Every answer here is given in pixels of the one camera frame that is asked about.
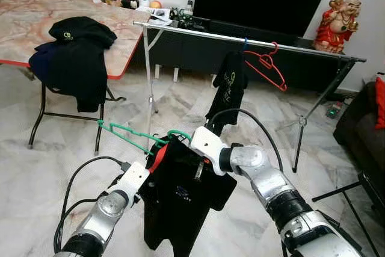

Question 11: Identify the black low TV cabinet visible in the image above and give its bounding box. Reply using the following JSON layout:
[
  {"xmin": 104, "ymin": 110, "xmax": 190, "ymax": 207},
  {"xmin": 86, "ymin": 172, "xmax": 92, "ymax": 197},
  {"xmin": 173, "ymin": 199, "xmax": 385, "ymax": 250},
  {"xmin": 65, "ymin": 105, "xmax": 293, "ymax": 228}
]
[{"xmin": 141, "ymin": 19, "xmax": 362, "ymax": 92}]

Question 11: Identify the red cushion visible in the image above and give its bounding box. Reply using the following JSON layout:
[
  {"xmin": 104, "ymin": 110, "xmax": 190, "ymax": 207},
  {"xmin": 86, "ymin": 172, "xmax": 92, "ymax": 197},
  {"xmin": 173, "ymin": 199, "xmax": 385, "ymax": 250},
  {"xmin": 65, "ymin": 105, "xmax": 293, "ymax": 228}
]
[{"xmin": 374, "ymin": 76, "xmax": 385, "ymax": 130}]

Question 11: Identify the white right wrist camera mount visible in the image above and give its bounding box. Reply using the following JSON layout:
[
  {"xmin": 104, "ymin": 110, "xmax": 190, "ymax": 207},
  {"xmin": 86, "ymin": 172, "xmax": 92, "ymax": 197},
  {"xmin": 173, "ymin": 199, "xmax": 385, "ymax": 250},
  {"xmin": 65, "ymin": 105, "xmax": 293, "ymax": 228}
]
[{"xmin": 189, "ymin": 126, "xmax": 230, "ymax": 164}]

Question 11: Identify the red laughing Buddha statue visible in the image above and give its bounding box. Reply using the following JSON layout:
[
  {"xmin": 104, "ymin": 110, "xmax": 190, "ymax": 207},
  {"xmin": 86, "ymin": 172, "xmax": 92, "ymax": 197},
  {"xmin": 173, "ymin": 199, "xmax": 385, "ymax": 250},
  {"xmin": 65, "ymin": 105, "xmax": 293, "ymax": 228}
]
[{"xmin": 313, "ymin": 0, "xmax": 363, "ymax": 54}]

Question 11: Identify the power strip green light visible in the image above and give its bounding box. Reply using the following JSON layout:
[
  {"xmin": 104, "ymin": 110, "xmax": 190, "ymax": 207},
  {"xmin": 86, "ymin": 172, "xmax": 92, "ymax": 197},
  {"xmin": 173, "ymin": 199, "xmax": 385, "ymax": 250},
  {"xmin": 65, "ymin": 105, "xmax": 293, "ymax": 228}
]
[{"xmin": 325, "ymin": 104, "xmax": 340, "ymax": 119}]

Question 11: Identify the red plastic hanger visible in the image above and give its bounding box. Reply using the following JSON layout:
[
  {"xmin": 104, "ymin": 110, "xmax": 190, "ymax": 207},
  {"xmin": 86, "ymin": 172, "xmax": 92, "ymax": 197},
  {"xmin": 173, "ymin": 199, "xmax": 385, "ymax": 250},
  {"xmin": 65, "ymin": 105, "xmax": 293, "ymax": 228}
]
[{"xmin": 244, "ymin": 42, "xmax": 288, "ymax": 92}]

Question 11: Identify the green plastic hanger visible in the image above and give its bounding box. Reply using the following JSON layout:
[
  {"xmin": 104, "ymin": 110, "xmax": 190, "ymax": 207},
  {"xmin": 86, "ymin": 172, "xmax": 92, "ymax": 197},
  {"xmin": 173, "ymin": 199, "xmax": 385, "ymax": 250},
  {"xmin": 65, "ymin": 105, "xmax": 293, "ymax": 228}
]
[{"xmin": 96, "ymin": 120, "xmax": 193, "ymax": 155}]

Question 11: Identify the navy shirt red collar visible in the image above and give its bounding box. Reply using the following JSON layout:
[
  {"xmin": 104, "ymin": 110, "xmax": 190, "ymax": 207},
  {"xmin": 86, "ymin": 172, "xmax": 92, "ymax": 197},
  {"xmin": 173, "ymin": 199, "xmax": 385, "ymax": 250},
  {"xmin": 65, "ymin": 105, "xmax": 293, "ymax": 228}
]
[{"xmin": 143, "ymin": 134, "xmax": 238, "ymax": 257}]

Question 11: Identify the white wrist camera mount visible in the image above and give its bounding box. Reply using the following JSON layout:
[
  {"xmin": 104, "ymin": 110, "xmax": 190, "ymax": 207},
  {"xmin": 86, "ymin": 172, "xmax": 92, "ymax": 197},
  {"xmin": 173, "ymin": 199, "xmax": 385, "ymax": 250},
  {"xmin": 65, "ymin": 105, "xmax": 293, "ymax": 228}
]
[
  {"xmin": 117, "ymin": 162, "xmax": 150, "ymax": 200},
  {"xmin": 189, "ymin": 126, "xmax": 230, "ymax": 164}
]

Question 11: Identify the navy blue cloth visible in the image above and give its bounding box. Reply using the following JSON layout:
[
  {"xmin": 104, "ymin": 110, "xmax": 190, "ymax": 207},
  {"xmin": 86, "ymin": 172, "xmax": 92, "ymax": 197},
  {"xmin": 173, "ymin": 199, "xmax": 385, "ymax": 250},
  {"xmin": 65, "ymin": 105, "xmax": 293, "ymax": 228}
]
[{"xmin": 28, "ymin": 42, "xmax": 54, "ymax": 83}]

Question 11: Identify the steel clothes rack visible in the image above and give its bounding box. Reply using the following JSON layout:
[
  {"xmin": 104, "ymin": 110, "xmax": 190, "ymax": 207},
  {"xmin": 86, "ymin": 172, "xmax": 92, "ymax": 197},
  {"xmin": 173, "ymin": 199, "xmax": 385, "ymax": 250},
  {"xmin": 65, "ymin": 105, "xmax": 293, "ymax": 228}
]
[{"xmin": 134, "ymin": 20, "xmax": 368, "ymax": 173}]

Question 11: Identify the black soundbar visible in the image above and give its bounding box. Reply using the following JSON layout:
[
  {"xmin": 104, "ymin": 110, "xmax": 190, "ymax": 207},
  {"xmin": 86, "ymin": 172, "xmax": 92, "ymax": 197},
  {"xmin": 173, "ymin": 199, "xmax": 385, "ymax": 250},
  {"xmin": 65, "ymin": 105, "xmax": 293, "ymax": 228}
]
[{"xmin": 208, "ymin": 19, "xmax": 295, "ymax": 44}]

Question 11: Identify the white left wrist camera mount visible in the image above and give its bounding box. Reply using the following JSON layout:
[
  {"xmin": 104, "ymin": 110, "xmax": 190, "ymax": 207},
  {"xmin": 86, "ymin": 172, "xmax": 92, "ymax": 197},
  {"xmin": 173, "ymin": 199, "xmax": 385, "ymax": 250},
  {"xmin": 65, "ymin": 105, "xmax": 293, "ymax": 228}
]
[{"xmin": 117, "ymin": 162, "xmax": 150, "ymax": 200}]

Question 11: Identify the dark brown sofa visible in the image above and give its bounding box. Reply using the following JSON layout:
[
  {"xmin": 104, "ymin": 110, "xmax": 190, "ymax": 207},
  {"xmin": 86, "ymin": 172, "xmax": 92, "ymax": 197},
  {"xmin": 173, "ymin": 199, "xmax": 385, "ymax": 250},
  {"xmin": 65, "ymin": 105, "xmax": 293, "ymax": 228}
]
[{"xmin": 334, "ymin": 76, "xmax": 385, "ymax": 209}]

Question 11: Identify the black T-shirt small logo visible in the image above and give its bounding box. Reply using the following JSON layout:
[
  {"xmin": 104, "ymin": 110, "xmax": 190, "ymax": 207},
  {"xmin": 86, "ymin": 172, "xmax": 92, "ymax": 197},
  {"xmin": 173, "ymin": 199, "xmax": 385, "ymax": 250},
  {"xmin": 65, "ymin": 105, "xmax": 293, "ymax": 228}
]
[{"xmin": 47, "ymin": 16, "xmax": 118, "ymax": 113}]

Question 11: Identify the marble pattern folding table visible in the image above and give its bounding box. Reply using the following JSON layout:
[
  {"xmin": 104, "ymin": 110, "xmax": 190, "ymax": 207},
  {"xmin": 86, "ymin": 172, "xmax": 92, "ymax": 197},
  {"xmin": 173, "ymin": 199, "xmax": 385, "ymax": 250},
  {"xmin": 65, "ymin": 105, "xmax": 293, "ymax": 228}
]
[{"xmin": 0, "ymin": 0, "xmax": 151, "ymax": 155}]

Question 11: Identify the black metal stand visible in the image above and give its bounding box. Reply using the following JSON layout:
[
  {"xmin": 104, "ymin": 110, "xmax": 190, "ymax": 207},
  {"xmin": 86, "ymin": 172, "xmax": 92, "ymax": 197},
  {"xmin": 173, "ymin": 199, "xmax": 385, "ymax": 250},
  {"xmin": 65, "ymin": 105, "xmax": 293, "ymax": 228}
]
[{"xmin": 312, "ymin": 173, "xmax": 385, "ymax": 257}]

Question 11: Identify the stack of white papers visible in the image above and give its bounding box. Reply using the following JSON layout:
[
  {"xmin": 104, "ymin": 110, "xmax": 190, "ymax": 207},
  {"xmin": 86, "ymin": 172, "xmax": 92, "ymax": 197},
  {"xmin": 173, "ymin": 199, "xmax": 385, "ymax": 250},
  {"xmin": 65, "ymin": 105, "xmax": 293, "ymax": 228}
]
[{"xmin": 137, "ymin": 7, "xmax": 172, "ymax": 26}]

